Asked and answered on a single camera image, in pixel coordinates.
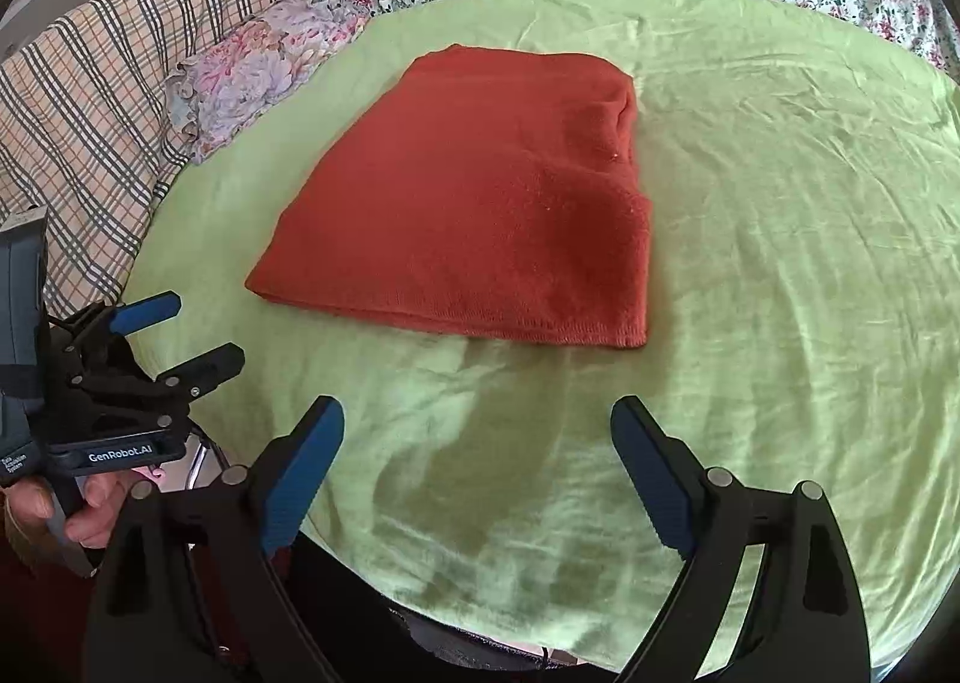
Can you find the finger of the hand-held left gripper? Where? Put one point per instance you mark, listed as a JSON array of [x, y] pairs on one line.
[[210, 364], [146, 312]]

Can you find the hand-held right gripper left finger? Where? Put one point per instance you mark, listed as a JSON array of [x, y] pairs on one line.
[[300, 480]]

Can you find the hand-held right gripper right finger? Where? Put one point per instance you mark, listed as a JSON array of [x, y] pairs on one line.
[[656, 477]]

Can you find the orange knitted sweater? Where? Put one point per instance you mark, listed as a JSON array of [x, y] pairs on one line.
[[480, 203]]

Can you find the person's left hand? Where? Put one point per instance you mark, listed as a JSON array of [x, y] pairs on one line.
[[97, 512]]

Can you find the checked blanket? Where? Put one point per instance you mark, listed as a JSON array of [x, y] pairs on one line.
[[105, 106]]

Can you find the light green cloth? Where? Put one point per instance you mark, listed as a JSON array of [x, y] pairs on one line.
[[787, 278]]

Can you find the floral ruffled pillow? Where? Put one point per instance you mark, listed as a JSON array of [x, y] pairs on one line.
[[247, 68]]

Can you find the chrome metal tube frame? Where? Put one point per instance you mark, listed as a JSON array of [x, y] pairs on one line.
[[201, 458]]

